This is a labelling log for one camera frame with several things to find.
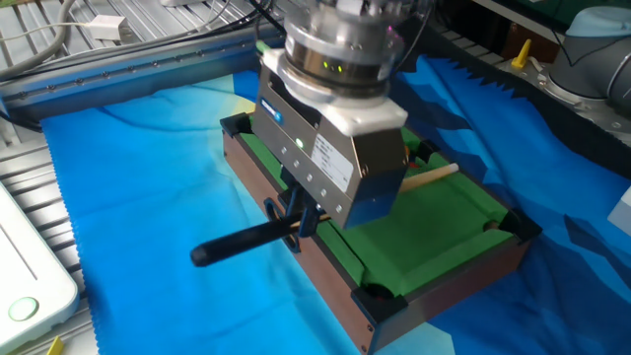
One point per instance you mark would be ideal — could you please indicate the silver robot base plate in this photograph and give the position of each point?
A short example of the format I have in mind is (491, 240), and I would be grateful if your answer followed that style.
(567, 106)

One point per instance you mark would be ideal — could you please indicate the blue mountain print cloth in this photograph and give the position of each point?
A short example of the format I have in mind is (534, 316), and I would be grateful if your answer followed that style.
(148, 197)

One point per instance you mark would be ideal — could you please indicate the mini pool table green felt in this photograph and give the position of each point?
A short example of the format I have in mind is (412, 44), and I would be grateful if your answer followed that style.
(443, 232)

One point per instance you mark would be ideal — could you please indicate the yellow plastic hook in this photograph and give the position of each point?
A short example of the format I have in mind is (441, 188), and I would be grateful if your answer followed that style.
(520, 56)
(55, 346)

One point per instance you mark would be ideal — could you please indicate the grey aluminium rail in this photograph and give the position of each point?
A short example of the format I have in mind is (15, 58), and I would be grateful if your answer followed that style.
(148, 69)

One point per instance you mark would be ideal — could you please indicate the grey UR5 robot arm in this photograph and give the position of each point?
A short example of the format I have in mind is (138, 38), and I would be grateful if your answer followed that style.
(591, 69)

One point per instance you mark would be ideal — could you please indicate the silver force torque sensor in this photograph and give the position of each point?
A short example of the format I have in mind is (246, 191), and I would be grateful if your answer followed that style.
(340, 54)

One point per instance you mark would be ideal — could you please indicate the grey Schunk gripper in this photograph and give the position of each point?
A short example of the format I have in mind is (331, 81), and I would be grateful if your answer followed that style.
(315, 158)

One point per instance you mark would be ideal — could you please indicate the green round pendant button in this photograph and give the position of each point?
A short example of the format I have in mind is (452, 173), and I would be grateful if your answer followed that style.
(23, 309)

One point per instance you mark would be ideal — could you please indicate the white power adapter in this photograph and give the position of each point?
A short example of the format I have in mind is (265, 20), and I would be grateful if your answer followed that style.
(108, 27)

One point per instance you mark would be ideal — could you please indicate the light grey switch box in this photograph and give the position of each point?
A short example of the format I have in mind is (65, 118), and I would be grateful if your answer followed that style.
(621, 214)

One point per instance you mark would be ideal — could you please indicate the brown box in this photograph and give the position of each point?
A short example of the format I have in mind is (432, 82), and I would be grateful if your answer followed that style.
(522, 42)

